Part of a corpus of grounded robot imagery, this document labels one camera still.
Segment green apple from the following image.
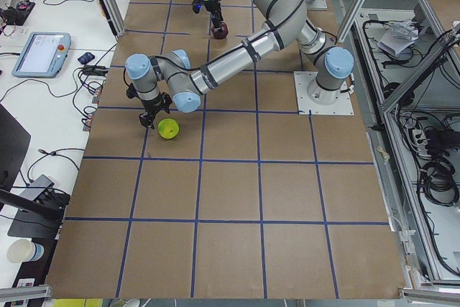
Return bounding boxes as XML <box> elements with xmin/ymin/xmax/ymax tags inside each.
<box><xmin>157</xmin><ymin>118</ymin><xmax>180</xmax><ymax>139</ymax></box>

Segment dark red apple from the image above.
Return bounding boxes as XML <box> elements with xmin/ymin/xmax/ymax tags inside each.
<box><xmin>211</xmin><ymin>22</ymin><xmax>229</xmax><ymax>40</ymax></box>

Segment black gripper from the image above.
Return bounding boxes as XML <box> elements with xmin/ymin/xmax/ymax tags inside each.
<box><xmin>206</xmin><ymin>0</ymin><xmax>222</xmax><ymax>22</ymax></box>
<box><xmin>139</xmin><ymin>92</ymin><xmax>172</xmax><ymax>128</ymax></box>

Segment dark blue pouch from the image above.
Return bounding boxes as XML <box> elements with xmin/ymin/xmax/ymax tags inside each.
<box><xmin>78</xmin><ymin>52</ymin><xmax>95</xmax><ymax>65</ymax></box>

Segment white paper cup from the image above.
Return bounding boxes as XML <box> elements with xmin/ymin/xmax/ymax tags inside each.
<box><xmin>6</xmin><ymin>239</ymin><xmax>45</xmax><ymax>263</ymax></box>

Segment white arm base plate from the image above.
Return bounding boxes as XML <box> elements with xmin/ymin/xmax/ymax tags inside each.
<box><xmin>293</xmin><ymin>71</ymin><xmax>354</xmax><ymax>116</ymax></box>
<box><xmin>305</xmin><ymin>0</ymin><xmax>327</xmax><ymax>11</ymax></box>

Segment blue teach pendant near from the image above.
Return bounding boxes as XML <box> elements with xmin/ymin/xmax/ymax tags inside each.
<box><xmin>11</xmin><ymin>32</ymin><xmax>72</xmax><ymax>78</ymax></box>

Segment black monitor stand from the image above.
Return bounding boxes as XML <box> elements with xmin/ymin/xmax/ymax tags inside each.
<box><xmin>0</xmin><ymin>104</ymin><xmax>71</xmax><ymax>239</ymax></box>

